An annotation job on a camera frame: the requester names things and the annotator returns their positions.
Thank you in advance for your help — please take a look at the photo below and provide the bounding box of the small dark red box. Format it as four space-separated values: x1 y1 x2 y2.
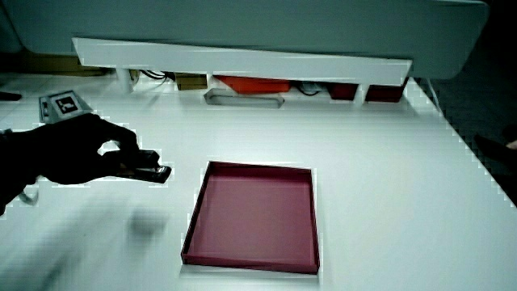
326 82 360 102

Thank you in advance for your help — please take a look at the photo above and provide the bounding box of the person's right forearm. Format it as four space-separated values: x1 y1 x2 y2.
0 128 41 217

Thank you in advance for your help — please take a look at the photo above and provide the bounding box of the dark red shallow tray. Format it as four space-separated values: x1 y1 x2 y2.
180 160 322 276

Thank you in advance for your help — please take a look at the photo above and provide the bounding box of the white desk shelf riser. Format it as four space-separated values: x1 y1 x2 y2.
71 37 414 104

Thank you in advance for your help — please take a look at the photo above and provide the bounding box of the orange box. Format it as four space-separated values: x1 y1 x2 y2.
213 74 292 95

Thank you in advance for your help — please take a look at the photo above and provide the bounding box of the black stapler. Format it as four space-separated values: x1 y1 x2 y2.
115 149 173 185

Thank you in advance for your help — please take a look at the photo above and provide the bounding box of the white cable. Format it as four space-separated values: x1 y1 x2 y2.
423 78 443 115

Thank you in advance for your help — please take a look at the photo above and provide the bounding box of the wide dark red box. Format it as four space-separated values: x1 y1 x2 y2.
364 78 410 103

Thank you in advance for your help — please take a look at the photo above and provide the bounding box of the black cable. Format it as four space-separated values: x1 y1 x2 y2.
297 82 324 97
139 69 176 82

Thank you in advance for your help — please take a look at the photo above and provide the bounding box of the white desk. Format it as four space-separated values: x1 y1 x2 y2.
0 72 517 291

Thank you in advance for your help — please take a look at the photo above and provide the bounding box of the person's right hand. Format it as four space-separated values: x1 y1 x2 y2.
34 90 141 185

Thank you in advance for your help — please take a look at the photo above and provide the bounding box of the grey desk partition screen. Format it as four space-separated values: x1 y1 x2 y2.
0 0 490 80

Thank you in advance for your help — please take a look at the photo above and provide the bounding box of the large brown cardboard box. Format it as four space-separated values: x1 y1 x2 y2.
22 48 111 78

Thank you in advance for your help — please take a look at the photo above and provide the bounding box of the grey handle loop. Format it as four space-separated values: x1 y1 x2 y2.
203 87 285 110

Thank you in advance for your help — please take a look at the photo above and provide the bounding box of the small brown cardboard box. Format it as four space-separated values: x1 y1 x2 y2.
174 72 208 91

